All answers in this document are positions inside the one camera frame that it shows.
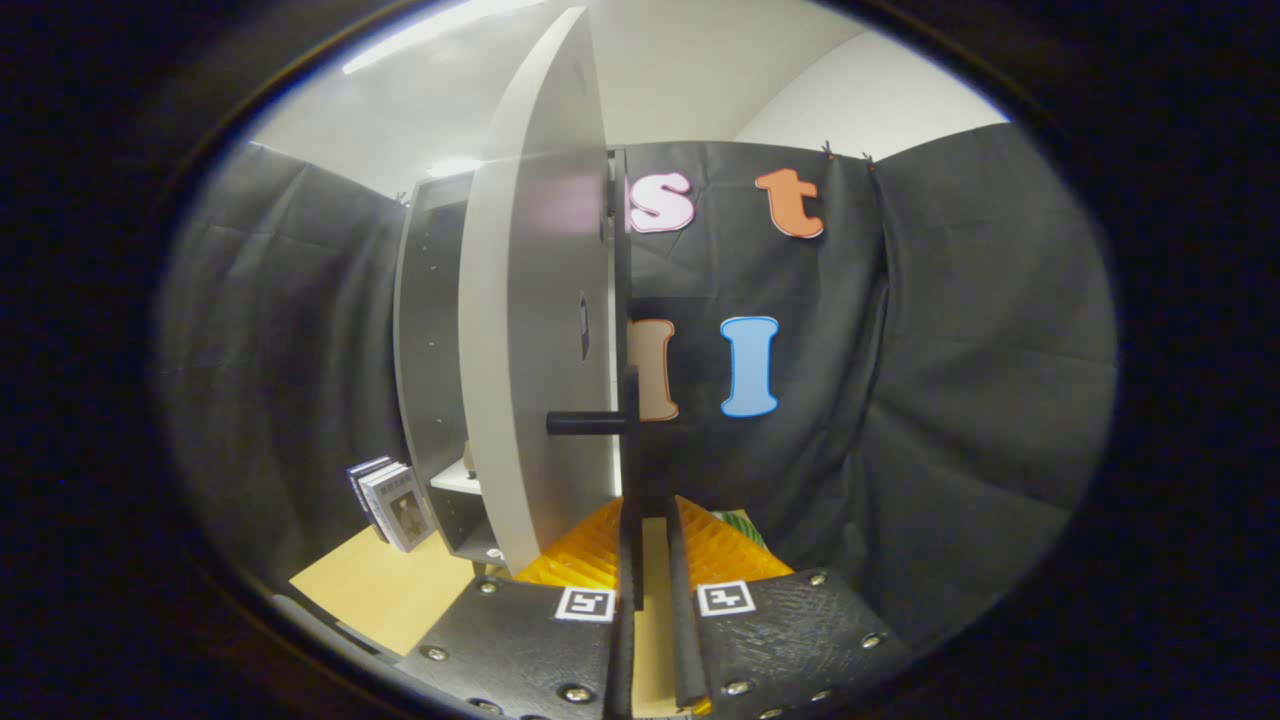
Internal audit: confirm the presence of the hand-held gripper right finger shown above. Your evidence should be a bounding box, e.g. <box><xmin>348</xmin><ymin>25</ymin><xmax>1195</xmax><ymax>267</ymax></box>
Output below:
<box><xmin>665</xmin><ymin>495</ymin><xmax>913</xmax><ymax>720</ymax></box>

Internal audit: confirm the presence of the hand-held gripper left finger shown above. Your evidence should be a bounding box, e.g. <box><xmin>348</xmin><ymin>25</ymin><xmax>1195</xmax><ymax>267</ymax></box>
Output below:
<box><xmin>395</xmin><ymin>497</ymin><xmax>644</xmax><ymax>720</ymax></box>

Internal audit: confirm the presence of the black door handle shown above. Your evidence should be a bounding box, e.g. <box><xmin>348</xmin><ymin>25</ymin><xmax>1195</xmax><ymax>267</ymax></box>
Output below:
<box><xmin>546</xmin><ymin>410</ymin><xmax>641</xmax><ymax>437</ymax></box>

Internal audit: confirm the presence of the white shoe cabinet door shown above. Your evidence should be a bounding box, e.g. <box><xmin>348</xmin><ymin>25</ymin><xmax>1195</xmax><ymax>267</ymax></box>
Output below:
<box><xmin>458</xmin><ymin>5</ymin><xmax>632</xmax><ymax>613</ymax></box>

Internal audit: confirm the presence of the white cabinet shelf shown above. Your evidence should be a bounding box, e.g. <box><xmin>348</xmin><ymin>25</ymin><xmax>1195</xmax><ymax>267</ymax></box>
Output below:
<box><xmin>430</xmin><ymin>458</ymin><xmax>484</xmax><ymax>497</ymax></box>

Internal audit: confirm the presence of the green patterned item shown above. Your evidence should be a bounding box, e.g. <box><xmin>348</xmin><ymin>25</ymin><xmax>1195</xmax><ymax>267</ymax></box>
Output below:
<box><xmin>712</xmin><ymin>508</ymin><xmax>769</xmax><ymax>550</ymax></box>

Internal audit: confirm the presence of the grey portrait cover book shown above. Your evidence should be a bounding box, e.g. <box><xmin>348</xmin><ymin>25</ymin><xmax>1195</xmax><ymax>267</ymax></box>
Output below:
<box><xmin>365</xmin><ymin>467</ymin><xmax>438</xmax><ymax>554</ymax></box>

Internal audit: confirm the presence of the thin blue white book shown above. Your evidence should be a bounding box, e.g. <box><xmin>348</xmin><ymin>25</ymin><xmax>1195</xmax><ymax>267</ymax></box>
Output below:
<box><xmin>357</xmin><ymin>461</ymin><xmax>409</xmax><ymax>549</ymax></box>

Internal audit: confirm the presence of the black backdrop cloth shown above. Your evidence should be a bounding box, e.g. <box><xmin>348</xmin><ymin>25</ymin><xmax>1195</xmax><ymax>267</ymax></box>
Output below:
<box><xmin>155</xmin><ymin>125</ymin><xmax>1119</xmax><ymax>651</ymax></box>

